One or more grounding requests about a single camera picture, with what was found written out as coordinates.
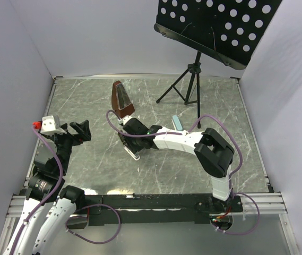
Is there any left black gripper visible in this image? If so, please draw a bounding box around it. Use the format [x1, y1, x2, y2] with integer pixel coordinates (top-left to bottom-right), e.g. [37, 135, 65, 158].
[46, 119, 90, 173]

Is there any blue stapler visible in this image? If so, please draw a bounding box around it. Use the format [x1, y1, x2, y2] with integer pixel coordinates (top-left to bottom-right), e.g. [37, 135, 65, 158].
[171, 115, 183, 131]

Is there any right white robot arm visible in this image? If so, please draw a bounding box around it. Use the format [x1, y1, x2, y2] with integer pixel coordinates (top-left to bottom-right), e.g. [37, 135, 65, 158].
[118, 116, 235, 211]

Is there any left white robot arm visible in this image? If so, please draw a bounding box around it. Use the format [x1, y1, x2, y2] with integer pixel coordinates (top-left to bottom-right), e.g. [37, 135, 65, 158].
[4, 115, 91, 254]

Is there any brown metronome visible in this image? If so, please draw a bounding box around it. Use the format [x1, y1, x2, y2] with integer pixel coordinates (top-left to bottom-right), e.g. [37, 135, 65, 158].
[111, 80, 135, 118]

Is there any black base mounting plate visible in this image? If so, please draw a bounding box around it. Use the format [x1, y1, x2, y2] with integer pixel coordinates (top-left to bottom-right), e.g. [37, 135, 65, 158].
[61, 193, 243, 226]

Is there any black music stand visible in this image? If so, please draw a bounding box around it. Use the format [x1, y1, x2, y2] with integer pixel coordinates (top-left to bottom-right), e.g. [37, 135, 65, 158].
[153, 0, 284, 129]

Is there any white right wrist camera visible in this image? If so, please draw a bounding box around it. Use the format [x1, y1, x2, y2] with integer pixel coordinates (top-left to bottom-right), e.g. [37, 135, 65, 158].
[120, 115, 132, 126]

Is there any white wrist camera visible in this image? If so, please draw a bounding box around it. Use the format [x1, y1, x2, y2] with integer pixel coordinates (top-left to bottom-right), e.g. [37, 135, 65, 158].
[32, 115, 66, 135]
[120, 115, 132, 126]

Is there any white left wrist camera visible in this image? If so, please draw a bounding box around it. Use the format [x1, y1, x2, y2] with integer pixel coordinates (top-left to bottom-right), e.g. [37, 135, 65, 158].
[32, 115, 66, 135]

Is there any aluminium extrusion rail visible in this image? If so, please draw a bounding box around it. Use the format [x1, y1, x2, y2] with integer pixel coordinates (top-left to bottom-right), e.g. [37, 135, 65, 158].
[6, 193, 288, 218]

